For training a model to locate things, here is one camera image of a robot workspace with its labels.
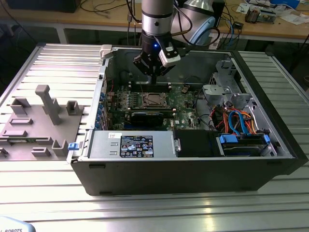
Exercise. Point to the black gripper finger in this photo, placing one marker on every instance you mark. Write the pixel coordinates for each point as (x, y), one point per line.
(164, 70)
(143, 64)

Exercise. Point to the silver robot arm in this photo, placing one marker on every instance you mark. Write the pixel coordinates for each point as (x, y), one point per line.
(157, 24)

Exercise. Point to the CPU socket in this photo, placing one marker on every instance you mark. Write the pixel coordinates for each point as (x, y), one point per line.
(144, 105)

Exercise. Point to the copper CPU cooler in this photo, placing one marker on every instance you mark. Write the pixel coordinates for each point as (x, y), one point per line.
(252, 15)

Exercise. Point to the pale grey case latch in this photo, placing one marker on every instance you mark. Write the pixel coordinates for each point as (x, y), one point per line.
(106, 50)

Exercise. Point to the green motherboard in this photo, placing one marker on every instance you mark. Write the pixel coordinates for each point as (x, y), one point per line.
(186, 108)

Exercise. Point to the black graphics card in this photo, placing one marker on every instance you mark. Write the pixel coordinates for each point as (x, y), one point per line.
(147, 118)

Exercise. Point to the blue card retention clip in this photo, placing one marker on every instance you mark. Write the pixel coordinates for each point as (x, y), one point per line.
(98, 118)
(103, 95)
(101, 105)
(97, 125)

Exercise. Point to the silver metal drive cage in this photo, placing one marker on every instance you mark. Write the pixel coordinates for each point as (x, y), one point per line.
(214, 90)

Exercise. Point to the wooden desk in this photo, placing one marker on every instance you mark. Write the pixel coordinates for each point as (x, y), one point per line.
(72, 18)

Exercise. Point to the silver power supply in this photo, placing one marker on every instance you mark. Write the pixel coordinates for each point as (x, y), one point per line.
(101, 145)

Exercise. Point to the black grey PC case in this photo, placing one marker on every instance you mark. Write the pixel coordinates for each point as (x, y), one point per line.
(169, 176)

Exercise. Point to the blue case latch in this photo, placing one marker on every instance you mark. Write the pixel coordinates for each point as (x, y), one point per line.
(73, 146)

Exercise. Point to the hard disk in blue carrier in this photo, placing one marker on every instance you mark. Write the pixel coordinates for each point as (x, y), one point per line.
(241, 148)

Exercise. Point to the black monitor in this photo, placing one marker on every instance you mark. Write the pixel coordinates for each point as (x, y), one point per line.
(41, 5)

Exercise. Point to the grey metal device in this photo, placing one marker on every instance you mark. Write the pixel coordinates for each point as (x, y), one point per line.
(267, 15)

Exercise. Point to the grey parts rack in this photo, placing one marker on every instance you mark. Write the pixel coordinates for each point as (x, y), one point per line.
(36, 125)

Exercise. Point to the blue box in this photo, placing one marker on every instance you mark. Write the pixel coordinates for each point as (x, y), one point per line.
(285, 2)

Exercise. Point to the white papers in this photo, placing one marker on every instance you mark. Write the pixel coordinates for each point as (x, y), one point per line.
(293, 18)

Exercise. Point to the pale blue teach pendant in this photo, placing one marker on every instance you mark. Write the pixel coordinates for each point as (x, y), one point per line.
(14, 224)

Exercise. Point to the white black camera box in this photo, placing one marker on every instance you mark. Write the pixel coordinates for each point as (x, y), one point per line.
(170, 59)

